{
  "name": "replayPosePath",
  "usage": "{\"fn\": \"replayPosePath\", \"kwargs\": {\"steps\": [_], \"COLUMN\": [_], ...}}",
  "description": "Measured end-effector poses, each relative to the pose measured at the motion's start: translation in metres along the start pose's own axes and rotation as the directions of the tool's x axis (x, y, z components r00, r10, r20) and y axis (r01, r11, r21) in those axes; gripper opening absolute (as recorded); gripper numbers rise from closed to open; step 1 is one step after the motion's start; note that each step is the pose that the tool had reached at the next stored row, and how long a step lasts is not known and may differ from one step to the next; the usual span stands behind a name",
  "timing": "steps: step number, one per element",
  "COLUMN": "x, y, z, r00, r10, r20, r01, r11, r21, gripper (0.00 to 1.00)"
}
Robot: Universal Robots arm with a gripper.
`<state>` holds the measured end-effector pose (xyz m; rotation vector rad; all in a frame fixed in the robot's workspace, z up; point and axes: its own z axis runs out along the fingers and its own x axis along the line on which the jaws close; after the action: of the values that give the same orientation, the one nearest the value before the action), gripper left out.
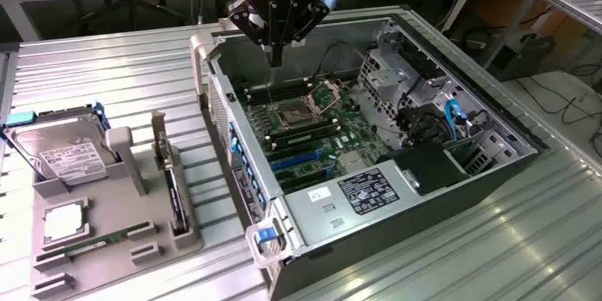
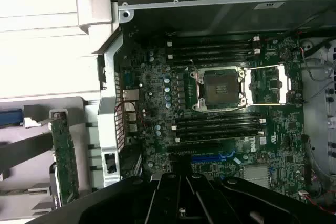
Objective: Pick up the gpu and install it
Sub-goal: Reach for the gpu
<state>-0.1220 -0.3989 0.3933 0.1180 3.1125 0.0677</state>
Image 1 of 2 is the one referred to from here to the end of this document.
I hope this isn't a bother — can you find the black graphics card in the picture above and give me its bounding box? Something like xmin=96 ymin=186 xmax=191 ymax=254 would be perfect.
xmin=151 ymin=109 xmax=192 ymax=238

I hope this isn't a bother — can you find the black RAM slots bank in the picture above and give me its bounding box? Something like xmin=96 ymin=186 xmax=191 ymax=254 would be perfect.
xmin=269 ymin=121 xmax=341 ymax=149
xmin=243 ymin=80 xmax=313 ymax=105

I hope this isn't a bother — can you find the metal socket cover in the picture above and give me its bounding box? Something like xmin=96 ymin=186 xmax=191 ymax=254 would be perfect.
xmin=305 ymin=80 xmax=346 ymax=111

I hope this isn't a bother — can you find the silver metal drive cage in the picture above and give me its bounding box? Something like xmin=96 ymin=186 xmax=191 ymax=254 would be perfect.
xmin=358 ymin=47 xmax=454 ymax=142

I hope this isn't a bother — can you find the CPU socket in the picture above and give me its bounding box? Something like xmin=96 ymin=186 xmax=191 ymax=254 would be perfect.
xmin=277 ymin=102 xmax=322 ymax=126

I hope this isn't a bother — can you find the green motherboard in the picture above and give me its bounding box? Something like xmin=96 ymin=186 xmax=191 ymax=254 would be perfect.
xmin=239 ymin=75 xmax=406 ymax=195

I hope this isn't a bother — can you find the blue expansion slot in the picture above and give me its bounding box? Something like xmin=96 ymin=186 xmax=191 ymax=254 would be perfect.
xmin=270 ymin=151 xmax=322 ymax=172

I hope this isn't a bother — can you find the silver chipset heatsink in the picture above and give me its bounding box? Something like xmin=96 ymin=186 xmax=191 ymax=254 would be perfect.
xmin=337 ymin=152 xmax=374 ymax=172

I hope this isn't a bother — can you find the blue disk carrier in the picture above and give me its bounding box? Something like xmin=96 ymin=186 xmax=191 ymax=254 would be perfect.
xmin=0 ymin=102 xmax=114 ymax=149

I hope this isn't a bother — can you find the black box on floor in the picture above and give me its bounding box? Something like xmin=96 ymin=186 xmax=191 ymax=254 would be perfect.
xmin=487 ymin=32 xmax=557 ymax=82

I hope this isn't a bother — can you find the silver hard disk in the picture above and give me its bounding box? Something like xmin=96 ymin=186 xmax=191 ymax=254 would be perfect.
xmin=2 ymin=116 xmax=119 ymax=187

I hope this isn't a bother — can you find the silver power supply with label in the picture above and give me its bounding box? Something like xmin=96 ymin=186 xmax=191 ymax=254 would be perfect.
xmin=283 ymin=159 xmax=421 ymax=247

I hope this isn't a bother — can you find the open black PC case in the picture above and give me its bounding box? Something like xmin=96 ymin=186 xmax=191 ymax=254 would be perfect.
xmin=190 ymin=4 xmax=552 ymax=301

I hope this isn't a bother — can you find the grey parts rack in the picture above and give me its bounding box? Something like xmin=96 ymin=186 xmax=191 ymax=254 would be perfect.
xmin=30 ymin=126 xmax=207 ymax=299

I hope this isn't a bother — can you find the silver CPU chip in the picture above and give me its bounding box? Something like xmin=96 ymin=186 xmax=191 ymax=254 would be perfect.
xmin=43 ymin=204 xmax=87 ymax=239

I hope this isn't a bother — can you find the green RAM stick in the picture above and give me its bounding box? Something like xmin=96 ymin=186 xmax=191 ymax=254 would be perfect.
xmin=36 ymin=226 xmax=132 ymax=262

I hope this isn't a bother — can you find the black looped wire in case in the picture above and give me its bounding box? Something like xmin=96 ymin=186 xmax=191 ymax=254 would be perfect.
xmin=317 ymin=41 xmax=369 ymax=77

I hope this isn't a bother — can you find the blue flat wire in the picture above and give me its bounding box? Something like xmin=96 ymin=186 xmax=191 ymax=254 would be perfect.
xmin=443 ymin=99 xmax=470 ymax=140

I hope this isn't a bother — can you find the aluminium frame table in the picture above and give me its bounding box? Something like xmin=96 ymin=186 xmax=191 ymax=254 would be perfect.
xmin=514 ymin=0 xmax=602 ymax=56

